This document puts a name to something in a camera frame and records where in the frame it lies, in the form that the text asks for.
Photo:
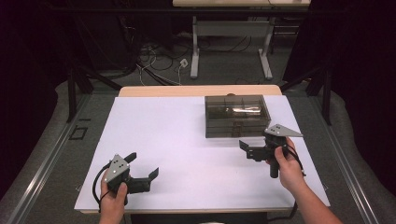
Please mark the person's right hand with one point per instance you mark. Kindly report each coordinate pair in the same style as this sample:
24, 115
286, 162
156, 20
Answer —
291, 174

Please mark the black metal stand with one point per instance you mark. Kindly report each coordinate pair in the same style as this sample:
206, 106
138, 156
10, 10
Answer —
72, 93
326, 96

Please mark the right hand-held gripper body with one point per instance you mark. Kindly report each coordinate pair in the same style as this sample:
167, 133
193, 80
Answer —
280, 130

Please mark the white power adapter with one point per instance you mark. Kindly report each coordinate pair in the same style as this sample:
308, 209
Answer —
183, 63

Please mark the aluminium floor rail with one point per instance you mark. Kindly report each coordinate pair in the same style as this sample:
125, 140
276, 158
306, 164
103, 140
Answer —
345, 161
46, 161

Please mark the dark curtain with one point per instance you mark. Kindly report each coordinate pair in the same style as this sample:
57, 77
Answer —
28, 77
367, 77

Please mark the person's left hand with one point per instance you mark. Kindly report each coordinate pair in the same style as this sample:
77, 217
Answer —
112, 203

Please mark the white desk with metal legs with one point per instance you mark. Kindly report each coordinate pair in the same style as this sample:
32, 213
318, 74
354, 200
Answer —
230, 28

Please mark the light wooden table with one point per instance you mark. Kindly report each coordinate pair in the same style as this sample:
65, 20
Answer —
199, 90

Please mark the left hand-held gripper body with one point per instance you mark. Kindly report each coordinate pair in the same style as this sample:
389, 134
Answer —
116, 166

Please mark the smoked clear drawer box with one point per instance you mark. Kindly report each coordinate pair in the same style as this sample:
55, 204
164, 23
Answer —
236, 115

